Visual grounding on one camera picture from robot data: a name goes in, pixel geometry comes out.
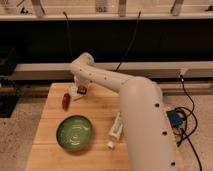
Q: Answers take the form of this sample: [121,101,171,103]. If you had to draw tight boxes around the dark brown eraser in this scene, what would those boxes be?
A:
[77,87,87,94]

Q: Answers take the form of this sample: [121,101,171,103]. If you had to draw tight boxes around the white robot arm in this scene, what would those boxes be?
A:
[70,53,181,171]

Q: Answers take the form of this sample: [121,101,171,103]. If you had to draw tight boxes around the white sponge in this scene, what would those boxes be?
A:
[69,86,83,101]

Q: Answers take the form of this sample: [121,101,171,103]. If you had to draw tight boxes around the red brown oval object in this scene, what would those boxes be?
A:
[62,93,71,111]

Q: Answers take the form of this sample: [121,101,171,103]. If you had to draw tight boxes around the green bowl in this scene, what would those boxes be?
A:
[56,115,93,152]

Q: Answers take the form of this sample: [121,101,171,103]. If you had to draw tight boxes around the white tube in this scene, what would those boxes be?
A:
[109,112,123,141]

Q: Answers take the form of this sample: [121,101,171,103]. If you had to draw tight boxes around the small white cap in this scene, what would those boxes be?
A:
[107,141,115,149]

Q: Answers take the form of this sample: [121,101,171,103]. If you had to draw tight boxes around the black object left floor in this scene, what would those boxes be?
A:
[0,76,22,118]

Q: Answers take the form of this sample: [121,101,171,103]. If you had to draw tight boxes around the blue electronic box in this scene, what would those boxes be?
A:
[167,110,182,127]

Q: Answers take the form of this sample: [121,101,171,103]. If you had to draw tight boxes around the black cable right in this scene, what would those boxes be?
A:
[114,10,142,72]

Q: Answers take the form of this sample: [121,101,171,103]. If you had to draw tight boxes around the black cable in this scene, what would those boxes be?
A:
[114,10,142,72]
[62,10,74,59]

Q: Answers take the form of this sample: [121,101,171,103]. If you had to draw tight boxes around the black cable left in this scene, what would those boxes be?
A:
[62,10,74,59]

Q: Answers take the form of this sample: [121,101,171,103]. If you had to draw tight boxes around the black floor cables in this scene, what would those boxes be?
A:
[172,75,203,171]

